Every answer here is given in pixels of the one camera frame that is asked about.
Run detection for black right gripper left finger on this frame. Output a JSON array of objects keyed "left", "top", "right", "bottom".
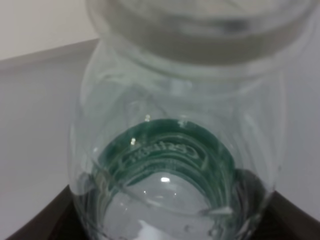
[{"left": 7, "top": 186, "right": 73, "bottom": 240}]

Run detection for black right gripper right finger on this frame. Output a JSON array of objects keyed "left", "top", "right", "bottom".
[{"left": 263, "top": 192, "right": 320, "bottom": 240}]

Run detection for clear bottle with green label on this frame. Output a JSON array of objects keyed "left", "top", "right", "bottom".
[{"left": 68, "top": 0, "right": 319, "bottom": 240}]

